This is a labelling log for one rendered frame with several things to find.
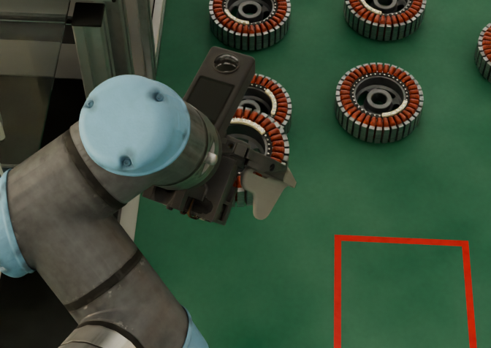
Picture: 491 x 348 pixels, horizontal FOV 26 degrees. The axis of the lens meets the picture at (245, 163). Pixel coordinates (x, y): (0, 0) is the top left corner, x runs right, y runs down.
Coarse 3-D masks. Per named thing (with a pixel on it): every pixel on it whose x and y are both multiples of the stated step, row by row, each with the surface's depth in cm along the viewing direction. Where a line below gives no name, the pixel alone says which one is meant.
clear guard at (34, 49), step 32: (0, 0) 107; (32, 0) 107; (64, 0) 107; (0, 32) 104; (32, 32) 104; (0, 64) 102; (32, 64) 102; (0, 96) 100; (32, 96) 100; (0, 128) 98; (32, 128) 98; (0, 160) 95
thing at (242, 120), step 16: (240, 112) 113; (256, 112) 114; (240, 128) 113; (256, 128) 112; (272, 128) 112; (256, 144) 113; (272, 144) 111; (288, 144) 111; (288, 160) 111; (240, 192) 108
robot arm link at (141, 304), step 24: (144, 264) 85; (96, 288) 82; (120, 288) 83; (144, 288) 84; (72, 312) 84; (96, 312) 83; (120, 312) 82; (144, 312) 83; (168, 312) 85; (72, 336) 81; (96, 336) 80; (120, 336) 80; (144, 336) 82; (168, 336) 84; (192, 336) 86
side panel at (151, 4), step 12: (144, 0) 129; (156, 0) 147; (144, 12) 130; (156, 12) 145; (144, 24) 132; (156, 24) 144; (144, 36) 134; (156, 36) 143; (144, 48) 136; (156, 48) 142; (144, 60) 138; (156, 60) 143
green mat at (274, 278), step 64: (192, 0) 151; (320, 0) 151; (448, 0) 151; (192, 64) 144; (256, 64) 144; (320, 64) 144; (448, 64) 144; (320, 128) 137; (448, 128) 137; (320, 192) 131; (384, 192) 131; (448, 192) 131; (192, 256) 126; (256, 256) 126; (320, 256) 126; (384, 256) 126; (448, 256) 126; (192, 320) 121; (256, 320) 121; (320, 320) 121; (384, 320) 121; (448, 320) 121
